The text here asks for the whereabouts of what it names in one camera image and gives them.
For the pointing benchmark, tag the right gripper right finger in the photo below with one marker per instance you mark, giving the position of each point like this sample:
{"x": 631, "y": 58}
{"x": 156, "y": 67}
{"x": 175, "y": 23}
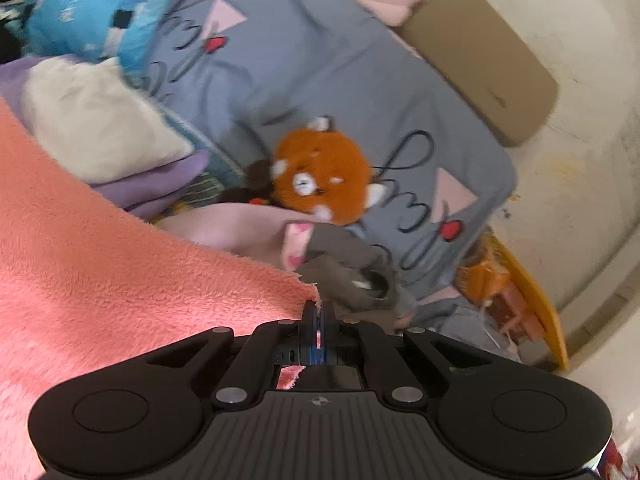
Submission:
{"x": 365, "y": 346}

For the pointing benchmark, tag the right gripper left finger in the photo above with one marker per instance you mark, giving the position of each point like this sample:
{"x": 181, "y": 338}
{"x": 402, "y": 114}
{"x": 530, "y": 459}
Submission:
{"x": 272, "y": 346}

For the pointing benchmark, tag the pink fleece towel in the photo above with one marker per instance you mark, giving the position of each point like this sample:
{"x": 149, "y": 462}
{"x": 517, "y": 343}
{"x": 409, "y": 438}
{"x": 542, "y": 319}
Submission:
{"x": 85, "y": 285}

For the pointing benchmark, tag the dark grey garment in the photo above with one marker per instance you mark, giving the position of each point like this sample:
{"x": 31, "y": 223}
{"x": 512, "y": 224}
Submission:
{"x": 351, "y": 276}

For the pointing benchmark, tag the pale pink garment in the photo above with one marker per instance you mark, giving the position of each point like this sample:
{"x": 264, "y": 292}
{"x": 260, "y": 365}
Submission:
{"x": 266, "y": 234}

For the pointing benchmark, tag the orange plastic bag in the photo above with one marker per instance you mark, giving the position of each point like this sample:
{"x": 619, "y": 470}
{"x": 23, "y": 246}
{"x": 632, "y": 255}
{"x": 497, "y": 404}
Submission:
{"x": 482, "y": 274}

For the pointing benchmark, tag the red panda plush toy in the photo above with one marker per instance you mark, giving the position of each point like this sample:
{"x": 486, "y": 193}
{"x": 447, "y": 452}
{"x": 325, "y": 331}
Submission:
{"x": 315, "y": 170}

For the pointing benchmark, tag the blue floral quilt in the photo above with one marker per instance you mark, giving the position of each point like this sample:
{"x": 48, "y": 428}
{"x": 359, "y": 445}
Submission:
{"x": 221, "y": 173}

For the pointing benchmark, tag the yellow pink plastic rack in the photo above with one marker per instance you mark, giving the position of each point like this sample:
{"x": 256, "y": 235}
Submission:
{"x": 537, "y": 302}

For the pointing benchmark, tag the folded purple garment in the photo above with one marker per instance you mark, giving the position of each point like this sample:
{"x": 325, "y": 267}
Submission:
{"x": 144, "y": 195}

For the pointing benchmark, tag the grey-blue printed duvet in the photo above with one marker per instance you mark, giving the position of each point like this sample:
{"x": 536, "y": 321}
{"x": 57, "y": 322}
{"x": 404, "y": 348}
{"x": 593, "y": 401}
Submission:
{"x": 244, "y": 73}

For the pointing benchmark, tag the folded white garment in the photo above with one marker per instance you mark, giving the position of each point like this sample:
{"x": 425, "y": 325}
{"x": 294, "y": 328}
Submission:
{"x": 93, "y": 124}

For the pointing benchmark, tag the tan headboard cushion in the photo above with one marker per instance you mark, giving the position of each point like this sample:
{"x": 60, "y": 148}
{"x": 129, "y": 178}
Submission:
{"x": 476, "y": 50}

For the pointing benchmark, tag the blue cartoon police pillow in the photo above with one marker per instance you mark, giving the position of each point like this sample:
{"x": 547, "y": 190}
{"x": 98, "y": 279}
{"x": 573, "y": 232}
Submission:
{"x": 92, "y": 30}

